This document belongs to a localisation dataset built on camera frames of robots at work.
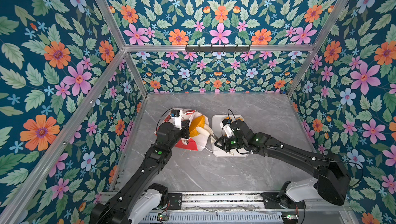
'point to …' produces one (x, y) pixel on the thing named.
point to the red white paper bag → (199, 128)
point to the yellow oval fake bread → (197, 121)
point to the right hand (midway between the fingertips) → (215, 142)
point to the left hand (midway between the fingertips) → (190, 117)
